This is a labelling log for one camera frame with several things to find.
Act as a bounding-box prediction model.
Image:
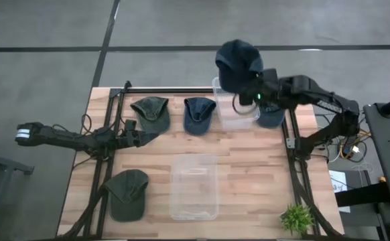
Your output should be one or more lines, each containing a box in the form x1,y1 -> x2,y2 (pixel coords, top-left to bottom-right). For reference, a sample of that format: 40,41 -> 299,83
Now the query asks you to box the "black aluminium table frame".
56,80 -> 344,240

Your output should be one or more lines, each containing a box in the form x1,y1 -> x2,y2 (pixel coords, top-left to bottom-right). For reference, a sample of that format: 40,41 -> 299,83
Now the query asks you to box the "white paper sheet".
328,169 -> 352,214

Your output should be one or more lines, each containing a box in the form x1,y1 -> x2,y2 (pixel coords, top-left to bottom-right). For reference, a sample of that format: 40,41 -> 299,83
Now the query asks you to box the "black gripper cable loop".
232,93 -> 261,116

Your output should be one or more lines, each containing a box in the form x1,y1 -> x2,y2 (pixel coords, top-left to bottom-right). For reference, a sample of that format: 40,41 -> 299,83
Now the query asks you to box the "small green artificial plant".
279,203 -> 316,236

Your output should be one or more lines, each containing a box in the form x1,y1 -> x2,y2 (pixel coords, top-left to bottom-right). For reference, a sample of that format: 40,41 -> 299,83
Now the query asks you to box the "grey cart top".
363,101 -> 390,211

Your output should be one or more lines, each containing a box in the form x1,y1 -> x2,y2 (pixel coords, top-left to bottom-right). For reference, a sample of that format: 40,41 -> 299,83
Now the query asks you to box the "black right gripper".
247,68 -> 283,108

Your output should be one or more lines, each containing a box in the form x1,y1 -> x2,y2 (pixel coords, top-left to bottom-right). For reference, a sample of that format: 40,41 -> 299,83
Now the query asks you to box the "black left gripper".
115,119 -> 159,149

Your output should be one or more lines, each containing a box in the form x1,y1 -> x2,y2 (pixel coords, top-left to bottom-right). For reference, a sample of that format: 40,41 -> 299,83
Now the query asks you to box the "medium blue baseball cap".
256,104 -> 287,129

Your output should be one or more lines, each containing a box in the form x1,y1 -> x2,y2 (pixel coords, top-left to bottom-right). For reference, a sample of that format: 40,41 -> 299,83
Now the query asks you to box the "dark green baseball cap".
103,169 -> 150,223
129,96 -> 172,135

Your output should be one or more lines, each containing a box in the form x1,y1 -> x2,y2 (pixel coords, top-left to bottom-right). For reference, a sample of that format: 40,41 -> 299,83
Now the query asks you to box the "dark metal stand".
0,133 -> 36,241

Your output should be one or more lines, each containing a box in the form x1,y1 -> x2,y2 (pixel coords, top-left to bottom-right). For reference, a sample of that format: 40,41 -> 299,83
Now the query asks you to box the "large clear plastic bin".
169,153 -> 220,222

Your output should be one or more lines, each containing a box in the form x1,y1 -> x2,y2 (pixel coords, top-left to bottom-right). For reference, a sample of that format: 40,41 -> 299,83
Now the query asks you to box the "small clear plastic bin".
211,76 -> 261,131

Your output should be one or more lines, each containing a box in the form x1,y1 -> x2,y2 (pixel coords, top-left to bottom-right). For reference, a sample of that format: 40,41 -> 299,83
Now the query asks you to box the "tangled cable bundle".
324,128 -> 373,165

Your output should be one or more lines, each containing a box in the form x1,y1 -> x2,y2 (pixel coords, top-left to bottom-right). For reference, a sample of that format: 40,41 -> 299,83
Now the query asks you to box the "navy blue baseball cap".
214,39 -> 265,94
183,96 -> 217,137

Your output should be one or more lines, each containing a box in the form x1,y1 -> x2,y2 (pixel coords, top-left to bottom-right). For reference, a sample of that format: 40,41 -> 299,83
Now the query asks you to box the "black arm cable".
80,113 -> 94,135

